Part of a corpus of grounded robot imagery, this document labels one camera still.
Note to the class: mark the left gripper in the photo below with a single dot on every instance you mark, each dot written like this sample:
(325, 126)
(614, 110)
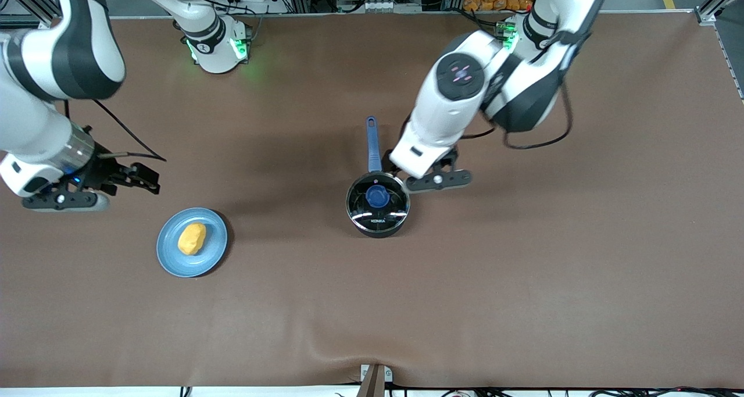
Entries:
(388, 161)

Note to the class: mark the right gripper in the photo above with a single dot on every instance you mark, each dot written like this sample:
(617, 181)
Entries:
(106, 171)

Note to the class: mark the glass lid with blue knob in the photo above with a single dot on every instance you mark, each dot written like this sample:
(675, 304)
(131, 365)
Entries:
(378, 196)

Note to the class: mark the yellow potato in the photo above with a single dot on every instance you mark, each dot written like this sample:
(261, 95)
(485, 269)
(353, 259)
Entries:
(192, 239)

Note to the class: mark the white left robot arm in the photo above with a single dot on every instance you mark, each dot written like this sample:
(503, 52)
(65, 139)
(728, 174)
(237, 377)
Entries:
(442, 106)

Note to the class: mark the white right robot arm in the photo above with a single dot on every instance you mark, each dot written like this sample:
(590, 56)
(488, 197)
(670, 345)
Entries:
(23, 124)

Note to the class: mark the blue round plate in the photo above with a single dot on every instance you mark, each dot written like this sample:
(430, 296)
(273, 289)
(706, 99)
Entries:
(206, 257)

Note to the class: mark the brown table mat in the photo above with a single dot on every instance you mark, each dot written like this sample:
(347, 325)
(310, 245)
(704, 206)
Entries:
(372, 304)

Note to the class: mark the small metal bracket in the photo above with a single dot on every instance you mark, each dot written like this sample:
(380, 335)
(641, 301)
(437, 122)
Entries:
(388, 375)

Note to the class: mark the brown camera pole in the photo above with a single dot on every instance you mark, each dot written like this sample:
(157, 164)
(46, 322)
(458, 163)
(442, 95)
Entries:
(372, 385)

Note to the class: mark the aluminium table frame rail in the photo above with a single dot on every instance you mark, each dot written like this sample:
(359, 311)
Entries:
(706, 14)

